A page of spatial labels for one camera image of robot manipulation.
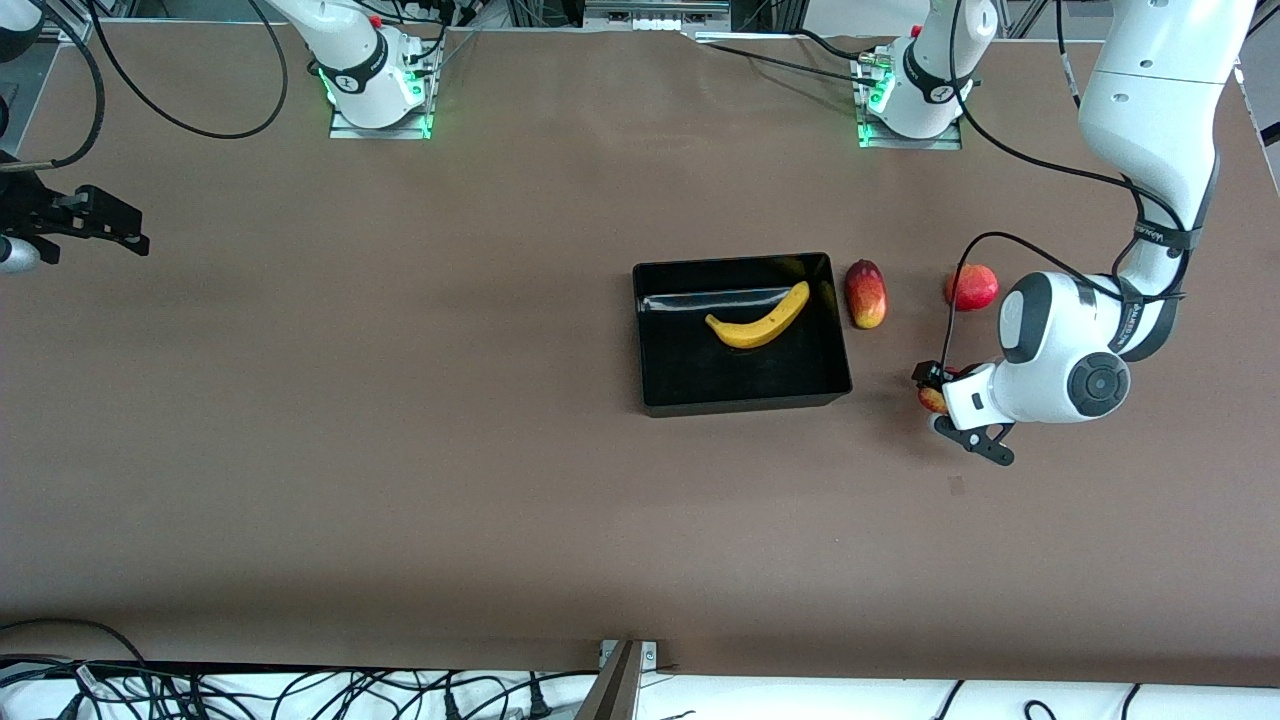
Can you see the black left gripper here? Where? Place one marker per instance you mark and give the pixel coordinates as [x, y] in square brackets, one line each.
[931, 377]

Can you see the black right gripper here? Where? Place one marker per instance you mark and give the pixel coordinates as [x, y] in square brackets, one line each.
[28, 208]

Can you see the red yellow apple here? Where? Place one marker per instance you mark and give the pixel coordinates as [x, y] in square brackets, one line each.
[933, 400]

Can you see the yellow banana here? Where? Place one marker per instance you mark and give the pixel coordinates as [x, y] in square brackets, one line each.
[760, 330]

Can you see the black plastic box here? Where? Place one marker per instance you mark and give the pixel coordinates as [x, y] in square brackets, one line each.
[750, 375]

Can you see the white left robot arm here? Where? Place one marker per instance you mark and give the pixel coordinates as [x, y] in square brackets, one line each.
[1150, 100]

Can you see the red pomegranate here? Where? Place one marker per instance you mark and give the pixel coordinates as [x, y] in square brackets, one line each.
[978, 288]

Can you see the red yellow mango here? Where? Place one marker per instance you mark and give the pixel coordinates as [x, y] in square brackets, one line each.
[866, 295]

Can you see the brown table cover sheet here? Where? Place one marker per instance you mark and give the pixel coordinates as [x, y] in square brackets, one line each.
[500, 520]

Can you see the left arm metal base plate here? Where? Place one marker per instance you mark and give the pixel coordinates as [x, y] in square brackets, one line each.
[945, 140]

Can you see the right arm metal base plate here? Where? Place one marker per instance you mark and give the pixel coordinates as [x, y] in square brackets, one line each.
[400, 128]

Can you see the metal corner bracket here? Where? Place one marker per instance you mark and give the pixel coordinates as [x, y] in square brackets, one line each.
[648, 655]

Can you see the grey aluminium profile post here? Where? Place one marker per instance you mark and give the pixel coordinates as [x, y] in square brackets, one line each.
[612, 695]

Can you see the aluminium frame rail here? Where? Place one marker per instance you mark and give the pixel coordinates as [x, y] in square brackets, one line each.
[655, 8]

